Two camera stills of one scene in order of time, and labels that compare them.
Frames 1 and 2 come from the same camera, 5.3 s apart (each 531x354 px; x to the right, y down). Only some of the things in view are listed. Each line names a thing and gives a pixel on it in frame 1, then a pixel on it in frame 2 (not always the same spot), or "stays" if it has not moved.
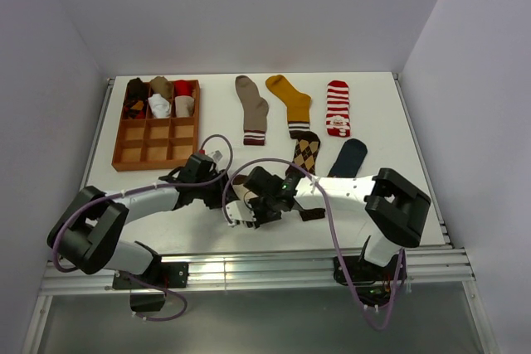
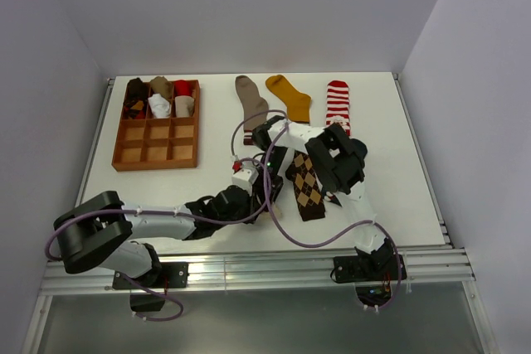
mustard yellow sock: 298,104 stays
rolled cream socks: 184,105 stays
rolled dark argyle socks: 136,99 stays
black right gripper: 260,220 -> 275,187
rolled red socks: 183,88 stays
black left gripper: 216,202 -> 252,205
